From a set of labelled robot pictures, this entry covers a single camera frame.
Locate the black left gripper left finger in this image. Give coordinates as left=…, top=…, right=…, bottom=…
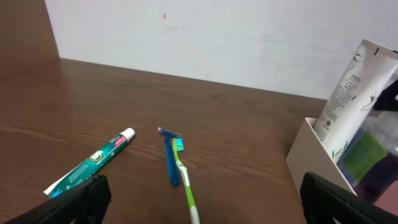
left=6, top=175, right=111, bottom=224

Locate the green white toothbrush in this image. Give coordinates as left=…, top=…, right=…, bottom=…
left=172, top=138, right=200, bottom=224

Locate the green toothpaste tube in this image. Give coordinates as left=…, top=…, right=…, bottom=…
left=44, top=128, right=135, bottom=198

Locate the blue disposable razor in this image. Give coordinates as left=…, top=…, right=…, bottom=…
left=158, top=127, right=180, bottom=187

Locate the white cardboard box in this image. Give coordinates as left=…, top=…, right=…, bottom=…
left=285, top=118, right=373, bottom=204

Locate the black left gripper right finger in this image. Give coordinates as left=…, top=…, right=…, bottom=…
left=300, top=172, right=397, bottom=224

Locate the white cosmetic tube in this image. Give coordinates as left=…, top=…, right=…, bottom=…
left=313, top=39, right=397, bottom=162

